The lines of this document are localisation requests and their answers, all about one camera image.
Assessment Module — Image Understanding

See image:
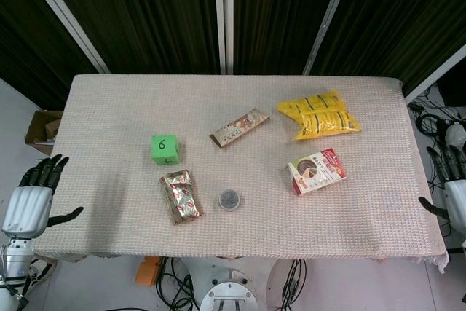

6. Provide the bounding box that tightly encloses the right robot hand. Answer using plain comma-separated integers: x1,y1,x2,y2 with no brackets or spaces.
418,145,466,234

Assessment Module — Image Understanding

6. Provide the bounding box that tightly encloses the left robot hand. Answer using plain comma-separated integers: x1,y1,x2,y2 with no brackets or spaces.
1,154,84,240

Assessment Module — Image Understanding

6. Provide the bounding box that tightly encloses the biscuit box red green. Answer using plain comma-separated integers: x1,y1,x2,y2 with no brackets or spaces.
285,148,347,196

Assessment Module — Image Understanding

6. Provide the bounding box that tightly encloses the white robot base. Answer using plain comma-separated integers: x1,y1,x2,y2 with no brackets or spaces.
181,256,292,311

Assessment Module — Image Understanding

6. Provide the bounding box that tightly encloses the brown cardboard box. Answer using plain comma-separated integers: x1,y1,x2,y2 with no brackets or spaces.
24,109,63,155

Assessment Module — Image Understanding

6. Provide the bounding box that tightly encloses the white rounded device housing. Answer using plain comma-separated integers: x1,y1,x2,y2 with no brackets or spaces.
444,123,466,151

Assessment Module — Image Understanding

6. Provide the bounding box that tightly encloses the beige woven tablecloth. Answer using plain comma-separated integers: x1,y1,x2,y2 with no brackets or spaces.
34,74,449,274

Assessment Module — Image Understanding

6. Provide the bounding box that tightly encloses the orange plastic object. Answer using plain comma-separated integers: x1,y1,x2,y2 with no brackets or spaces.
135,256,163,287

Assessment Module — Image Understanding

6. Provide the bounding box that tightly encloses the green numbered foam cube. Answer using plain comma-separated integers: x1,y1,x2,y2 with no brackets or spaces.
151,135,180,165

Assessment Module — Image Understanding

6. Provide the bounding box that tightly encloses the gold foil snack pack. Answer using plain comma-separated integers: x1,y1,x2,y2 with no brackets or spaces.
159,169,205,225

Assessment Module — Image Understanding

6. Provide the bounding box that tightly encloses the yellow snack bag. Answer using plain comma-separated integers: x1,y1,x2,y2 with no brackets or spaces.
276,88,363,141

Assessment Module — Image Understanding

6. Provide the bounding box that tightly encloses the clear round jar of pins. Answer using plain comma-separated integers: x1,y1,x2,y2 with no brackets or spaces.
217,189,241,213

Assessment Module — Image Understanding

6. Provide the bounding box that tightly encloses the beige snack bar packet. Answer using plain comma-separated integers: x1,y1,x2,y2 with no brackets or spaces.
209,107,271,149

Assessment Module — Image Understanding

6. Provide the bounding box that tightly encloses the black cable bundle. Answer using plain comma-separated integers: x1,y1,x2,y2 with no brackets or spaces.
280,258,309,311
409,94,466,195
155,256,201,311

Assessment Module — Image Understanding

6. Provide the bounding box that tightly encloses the white partition frame post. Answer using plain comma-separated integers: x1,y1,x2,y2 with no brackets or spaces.
16,0,111,74
213,0,226,74
301,0,362,76
224,0,235,74
403,43,466,104

